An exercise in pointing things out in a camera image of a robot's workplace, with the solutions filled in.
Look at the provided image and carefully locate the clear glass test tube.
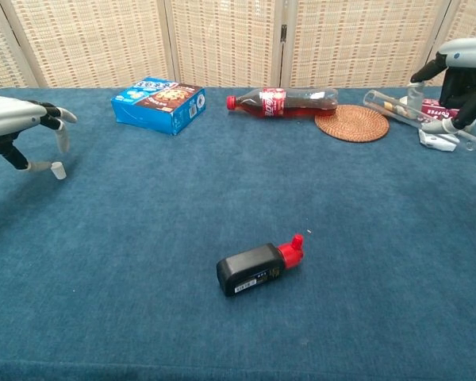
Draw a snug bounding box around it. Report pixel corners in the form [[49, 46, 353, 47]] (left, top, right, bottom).
[[363, 89, 476, 152]]

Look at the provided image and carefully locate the blue table cloth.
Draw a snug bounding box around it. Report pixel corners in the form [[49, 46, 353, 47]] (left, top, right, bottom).
[[0, 85, 476, 381]]

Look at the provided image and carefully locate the blue cookie box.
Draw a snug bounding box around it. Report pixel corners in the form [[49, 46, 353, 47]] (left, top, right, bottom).
[[110, 76, 206, 137]]

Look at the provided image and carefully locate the cola bottle with red cap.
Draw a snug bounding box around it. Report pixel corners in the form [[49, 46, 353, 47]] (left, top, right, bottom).
[[225, 87, 340, 120]]

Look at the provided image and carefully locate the black ink bottle red cap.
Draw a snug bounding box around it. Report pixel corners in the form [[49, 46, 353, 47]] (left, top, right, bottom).
[[216, 233, 305, 298]]

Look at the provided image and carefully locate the woven folding screen panel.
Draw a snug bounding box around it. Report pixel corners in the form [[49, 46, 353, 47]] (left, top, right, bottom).
[[418, 0, 476, 88], [164, 0, 293, 89], [0, 0, 178, 89], [281, 0, 455, 89], [0, 0, 39, 94]]

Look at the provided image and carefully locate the maroon coffee bottle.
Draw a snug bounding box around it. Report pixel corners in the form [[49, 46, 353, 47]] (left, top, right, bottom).
[[382, 98, 476, 134]]

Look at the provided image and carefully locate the white green tissue pack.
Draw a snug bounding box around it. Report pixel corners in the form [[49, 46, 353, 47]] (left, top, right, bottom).
[[417, 129, 461, 152]]

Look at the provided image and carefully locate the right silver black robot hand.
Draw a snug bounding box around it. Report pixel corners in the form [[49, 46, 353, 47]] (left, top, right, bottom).
[[410, 37, 476, 134]]

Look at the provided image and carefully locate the round woven rattan coaster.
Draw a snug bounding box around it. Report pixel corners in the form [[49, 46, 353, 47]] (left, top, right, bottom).
[[314, 104, 390, 144]]

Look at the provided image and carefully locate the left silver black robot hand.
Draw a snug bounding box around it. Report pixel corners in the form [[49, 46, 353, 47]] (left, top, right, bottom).
[[0, 94, 79, 172]]

